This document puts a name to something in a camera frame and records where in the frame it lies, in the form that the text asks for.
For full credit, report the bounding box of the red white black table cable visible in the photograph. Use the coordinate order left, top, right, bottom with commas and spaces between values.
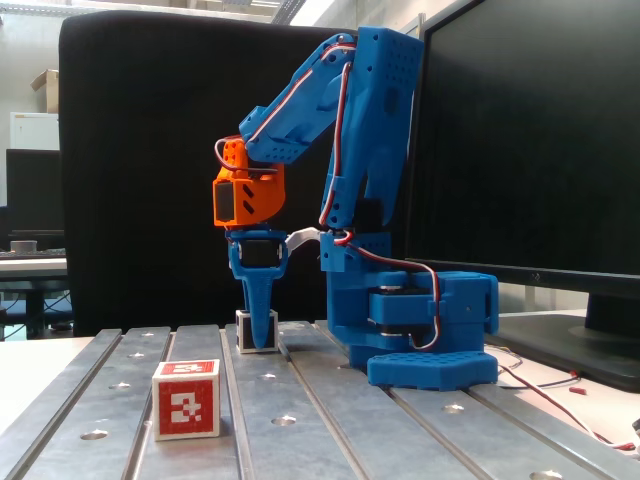
494, 347, 640, 451

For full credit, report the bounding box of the red cube with white marker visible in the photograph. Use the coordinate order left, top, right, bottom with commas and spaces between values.
151, 358, 222, 442

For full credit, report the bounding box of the red white arm servo cable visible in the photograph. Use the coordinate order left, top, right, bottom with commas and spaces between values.
247, 42, 359, 226

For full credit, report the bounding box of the brown cardboard box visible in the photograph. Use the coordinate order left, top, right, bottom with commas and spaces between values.
29, 68, 60, 114

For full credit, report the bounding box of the small dark background monitor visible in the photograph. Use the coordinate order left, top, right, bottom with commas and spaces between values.
5, 148, 65, 234

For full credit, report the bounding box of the white background desk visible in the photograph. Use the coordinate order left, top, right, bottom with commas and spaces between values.
0, 249, 71, 341

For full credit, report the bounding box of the red white base servo cable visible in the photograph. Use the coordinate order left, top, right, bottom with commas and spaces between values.
332, 227, 444, 351

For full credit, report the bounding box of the black cube with white marker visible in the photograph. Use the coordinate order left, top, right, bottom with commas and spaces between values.
234, 308, 279, 355

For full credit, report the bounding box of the orange and blue gripper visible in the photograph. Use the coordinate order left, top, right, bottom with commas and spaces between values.
212, 135, 291, 351

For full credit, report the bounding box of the black panel backdrop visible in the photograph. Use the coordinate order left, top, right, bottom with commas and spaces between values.
58, 10, 409, 337

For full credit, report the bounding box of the white cabinet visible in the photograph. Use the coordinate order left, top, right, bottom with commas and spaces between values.
9, 111, 60, 150

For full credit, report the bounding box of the black Dell monitor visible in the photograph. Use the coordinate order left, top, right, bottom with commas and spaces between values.
405, 0, 640, 394

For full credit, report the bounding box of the slotted aluminium base plate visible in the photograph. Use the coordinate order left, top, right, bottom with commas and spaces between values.
0, 319, 624, 480

